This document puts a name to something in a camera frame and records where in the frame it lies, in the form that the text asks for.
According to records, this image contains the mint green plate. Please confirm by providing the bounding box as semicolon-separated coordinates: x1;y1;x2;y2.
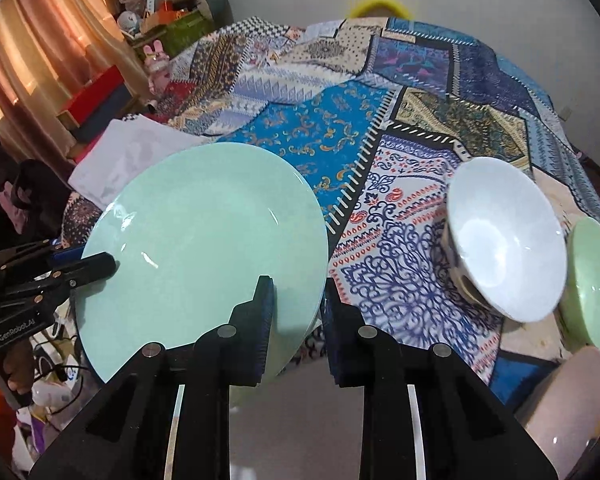
76;142;328;380

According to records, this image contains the pink bowl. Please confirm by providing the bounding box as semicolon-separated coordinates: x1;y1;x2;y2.
516;347;600;479

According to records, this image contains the mint green bowl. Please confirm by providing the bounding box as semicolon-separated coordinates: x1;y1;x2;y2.
559;218;600;349

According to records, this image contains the person's left hand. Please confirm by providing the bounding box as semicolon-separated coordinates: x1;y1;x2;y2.
3;339;34;394

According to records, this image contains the white folded cloth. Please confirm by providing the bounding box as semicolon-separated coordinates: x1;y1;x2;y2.
69;115;212;210

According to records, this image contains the red box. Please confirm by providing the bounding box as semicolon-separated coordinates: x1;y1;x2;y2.
57;65;124;130

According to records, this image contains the white patterned bowl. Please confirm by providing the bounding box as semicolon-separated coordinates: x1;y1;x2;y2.
441;157;567;323

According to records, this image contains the pink bunny toy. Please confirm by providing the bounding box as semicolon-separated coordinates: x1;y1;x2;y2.
143;39;170;96

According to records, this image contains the orange pink curtain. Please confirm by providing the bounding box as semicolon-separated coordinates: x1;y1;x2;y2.
0;0;148;174

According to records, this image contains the green storage box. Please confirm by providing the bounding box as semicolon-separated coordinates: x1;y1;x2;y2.
161;11;215;58

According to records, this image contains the patchwork patterned tablecloth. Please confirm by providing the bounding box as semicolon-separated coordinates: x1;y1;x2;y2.
149;18;600;382

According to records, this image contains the yellow foam ring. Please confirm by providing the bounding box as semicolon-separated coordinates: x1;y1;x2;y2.
346;0;413;21

